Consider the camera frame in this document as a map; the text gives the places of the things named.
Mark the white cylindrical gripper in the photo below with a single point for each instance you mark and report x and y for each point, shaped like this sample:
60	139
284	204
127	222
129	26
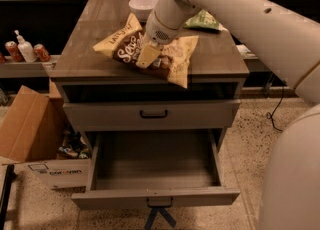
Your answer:
157	32

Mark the white folded cloth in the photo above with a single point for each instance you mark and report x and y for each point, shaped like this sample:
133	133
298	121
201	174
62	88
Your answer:
245	52

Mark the green chip bag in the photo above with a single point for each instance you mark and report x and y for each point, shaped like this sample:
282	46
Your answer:
203	20

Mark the red soda can left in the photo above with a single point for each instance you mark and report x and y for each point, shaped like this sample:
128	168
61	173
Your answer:
14	52

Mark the snack packets in box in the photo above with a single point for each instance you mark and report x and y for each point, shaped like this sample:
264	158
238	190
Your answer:
73	148

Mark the white ceramic bowl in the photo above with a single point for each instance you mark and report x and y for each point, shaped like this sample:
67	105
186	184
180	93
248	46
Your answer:
142	8

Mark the brown cardboard box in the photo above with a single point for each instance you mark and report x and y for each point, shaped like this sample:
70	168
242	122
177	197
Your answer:
31	133

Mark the open bottom drawer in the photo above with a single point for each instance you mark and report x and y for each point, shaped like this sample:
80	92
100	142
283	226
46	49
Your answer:
140	169

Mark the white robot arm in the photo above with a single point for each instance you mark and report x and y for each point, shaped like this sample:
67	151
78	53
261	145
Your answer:
289	45

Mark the red soda can right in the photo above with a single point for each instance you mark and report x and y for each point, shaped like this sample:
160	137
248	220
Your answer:
42	53

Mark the grey wooden drawer cabinet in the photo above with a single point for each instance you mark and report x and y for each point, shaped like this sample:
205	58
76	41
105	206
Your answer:
216	72

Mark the closed middle drawer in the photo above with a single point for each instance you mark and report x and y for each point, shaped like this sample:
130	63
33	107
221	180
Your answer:
124	116

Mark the black stand left edge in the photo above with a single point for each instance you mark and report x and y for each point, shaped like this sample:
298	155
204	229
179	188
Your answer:
5	195

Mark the red soda can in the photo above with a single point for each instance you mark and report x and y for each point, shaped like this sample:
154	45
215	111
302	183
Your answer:
14	52
42	53

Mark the white pump bottle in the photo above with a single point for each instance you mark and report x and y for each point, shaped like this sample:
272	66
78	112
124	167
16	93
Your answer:
25	48

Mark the brown and yellow chip bag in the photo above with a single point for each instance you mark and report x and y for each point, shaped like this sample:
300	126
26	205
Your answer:
125	46

